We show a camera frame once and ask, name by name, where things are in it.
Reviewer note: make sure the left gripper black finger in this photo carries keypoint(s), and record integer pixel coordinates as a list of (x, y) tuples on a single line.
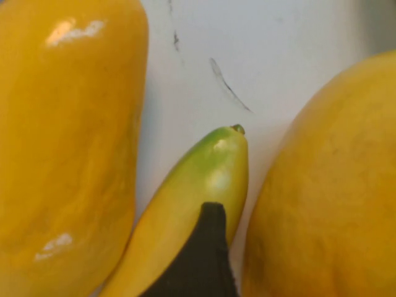
[(204, 260)]

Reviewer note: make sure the orange-tinted plastic mango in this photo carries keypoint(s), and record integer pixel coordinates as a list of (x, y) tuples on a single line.
[(328, 191)]

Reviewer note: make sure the yellow plastic mango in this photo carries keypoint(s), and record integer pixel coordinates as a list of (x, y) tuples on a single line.
[(68, 148)]

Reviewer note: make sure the small yellow plastic banana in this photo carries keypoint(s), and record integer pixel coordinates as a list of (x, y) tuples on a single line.
[(191, 173)]

